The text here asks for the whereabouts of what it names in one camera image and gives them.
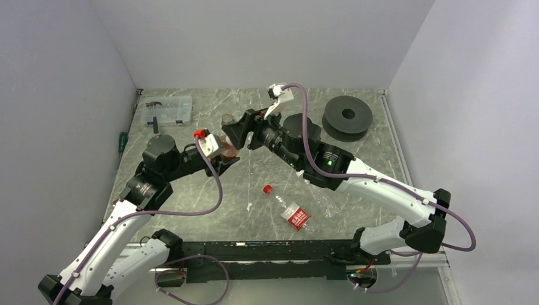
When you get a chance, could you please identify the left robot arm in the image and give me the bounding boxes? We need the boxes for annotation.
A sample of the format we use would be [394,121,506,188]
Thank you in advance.
[38,130,228,304]

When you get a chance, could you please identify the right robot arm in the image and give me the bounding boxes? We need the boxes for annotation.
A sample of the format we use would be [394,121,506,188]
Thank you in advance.
[221,109,451,264]

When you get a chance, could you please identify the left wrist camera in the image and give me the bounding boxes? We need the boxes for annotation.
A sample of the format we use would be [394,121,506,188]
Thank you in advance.
[193,129,223,159]

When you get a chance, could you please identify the black spool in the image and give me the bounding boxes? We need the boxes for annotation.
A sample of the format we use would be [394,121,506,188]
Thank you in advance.
[322,95,374,142]

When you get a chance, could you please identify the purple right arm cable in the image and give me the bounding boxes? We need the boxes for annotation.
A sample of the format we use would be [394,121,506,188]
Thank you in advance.
[281,83,477,254]

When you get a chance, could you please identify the gold red tea bottle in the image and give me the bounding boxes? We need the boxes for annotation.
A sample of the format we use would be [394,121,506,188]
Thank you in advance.
[219,135,238,158]

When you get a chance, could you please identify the claw hammer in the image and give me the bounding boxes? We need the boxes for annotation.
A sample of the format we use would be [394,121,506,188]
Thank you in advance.
[146,101,163,134]

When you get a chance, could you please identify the clear bottle white cap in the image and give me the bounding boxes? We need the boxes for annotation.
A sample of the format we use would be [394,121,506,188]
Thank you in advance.
[296,170,340,218]

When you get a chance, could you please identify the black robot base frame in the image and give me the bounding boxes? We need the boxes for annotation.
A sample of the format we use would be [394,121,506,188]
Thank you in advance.
[161,239,391,283]

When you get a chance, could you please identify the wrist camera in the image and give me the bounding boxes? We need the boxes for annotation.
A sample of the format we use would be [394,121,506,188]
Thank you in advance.
[193,129,223,159]
[264,84,294,120]

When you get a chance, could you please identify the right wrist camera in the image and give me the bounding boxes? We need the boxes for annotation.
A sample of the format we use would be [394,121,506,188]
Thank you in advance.
[264,84,294,120]

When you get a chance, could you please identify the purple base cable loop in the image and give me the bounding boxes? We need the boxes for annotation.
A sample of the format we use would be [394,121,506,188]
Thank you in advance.
[154,254,230,305]

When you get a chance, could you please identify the clear plastic organizer box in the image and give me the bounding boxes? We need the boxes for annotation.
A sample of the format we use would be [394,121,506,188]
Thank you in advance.
[140,95,193,127]

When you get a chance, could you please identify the clear bottle red label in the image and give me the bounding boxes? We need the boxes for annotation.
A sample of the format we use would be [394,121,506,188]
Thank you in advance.
[263,184,318,236]

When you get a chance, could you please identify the ribbed coffee latte bottle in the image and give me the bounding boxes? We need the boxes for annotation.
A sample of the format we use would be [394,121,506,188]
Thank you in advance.
[221,114,235,126]

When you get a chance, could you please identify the green handle screwdriver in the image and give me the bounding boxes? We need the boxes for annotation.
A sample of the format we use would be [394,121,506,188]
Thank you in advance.
[118,132,128,158]

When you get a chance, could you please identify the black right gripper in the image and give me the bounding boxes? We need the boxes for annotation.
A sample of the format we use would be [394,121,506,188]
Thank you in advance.
[221,103,303,170]

